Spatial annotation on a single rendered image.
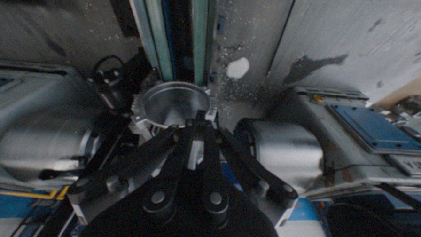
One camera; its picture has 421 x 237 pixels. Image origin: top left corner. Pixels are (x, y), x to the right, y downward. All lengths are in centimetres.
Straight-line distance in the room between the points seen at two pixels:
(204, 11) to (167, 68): 15
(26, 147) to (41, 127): 5
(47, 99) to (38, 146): 20
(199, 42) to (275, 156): 34
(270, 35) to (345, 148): 38
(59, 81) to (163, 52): 41
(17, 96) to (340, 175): 90
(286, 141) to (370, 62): 46
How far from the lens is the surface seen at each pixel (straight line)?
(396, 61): 80
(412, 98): 264
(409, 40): 76
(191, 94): 35
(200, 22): 31
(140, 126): 26
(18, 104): 60
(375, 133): 58
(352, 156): 47
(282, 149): 36
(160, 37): 33
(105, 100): 32
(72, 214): 30
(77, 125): 43
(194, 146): 29
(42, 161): 47
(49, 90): 63
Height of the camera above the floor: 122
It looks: 41 degrees down
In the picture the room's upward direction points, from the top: 179 degrees counter-clockwise
